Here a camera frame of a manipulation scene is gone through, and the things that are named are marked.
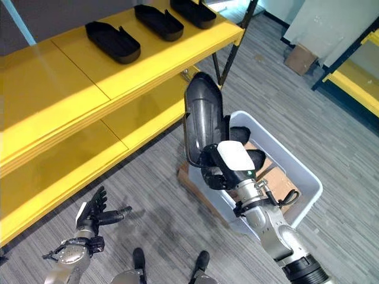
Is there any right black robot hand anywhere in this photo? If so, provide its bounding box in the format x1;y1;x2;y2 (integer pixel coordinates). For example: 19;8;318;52
198;140;257;191

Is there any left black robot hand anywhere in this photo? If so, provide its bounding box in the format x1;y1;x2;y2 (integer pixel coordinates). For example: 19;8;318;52
75;186;133;231

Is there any black sole-shaped part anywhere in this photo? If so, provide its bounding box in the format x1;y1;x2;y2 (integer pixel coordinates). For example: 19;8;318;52
134;4;185;42
182;72;231;166
170;0;217;30
85;21;142;65
247;149;266;172
228;126;251;146

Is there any white plastic box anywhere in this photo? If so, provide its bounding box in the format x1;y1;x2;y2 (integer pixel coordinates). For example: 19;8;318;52
187;110;323;238

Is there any yellow metal shelf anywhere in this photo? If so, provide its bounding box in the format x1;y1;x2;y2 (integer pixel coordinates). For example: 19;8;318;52
0;0;258;248

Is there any brown cardboard box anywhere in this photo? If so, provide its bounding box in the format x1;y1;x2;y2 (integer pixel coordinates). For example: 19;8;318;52
284;43;319;76

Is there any yellow and black shelf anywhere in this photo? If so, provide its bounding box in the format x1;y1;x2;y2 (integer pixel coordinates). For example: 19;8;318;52
311;28;379;131

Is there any brown cardboard sheet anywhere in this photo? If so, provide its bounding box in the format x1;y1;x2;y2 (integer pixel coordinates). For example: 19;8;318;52
176;140;301;228

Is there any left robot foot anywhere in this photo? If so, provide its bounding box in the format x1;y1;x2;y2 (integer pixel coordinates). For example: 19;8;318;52
132;247;146;280

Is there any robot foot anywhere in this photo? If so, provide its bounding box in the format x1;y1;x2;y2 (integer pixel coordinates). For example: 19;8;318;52
132;247;146;280
194;250;211;276

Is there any left silver robot leg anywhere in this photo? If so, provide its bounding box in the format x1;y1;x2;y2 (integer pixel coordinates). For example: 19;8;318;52
110;269;147;284

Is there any silver robot leg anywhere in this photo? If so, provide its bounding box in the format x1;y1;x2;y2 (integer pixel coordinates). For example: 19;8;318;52
188;273;217;284
110;269;147;284

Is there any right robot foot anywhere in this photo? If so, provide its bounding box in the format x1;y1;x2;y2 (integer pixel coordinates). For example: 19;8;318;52
194;250;211;276

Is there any right silver robot leg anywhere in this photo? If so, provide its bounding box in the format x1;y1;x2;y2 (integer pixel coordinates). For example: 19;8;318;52
188;273;217;284

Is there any white sheet cover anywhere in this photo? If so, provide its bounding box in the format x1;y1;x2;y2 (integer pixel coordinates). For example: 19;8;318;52
282;0;379;68

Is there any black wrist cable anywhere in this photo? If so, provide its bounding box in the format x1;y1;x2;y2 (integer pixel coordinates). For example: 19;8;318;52
265;189;300;207

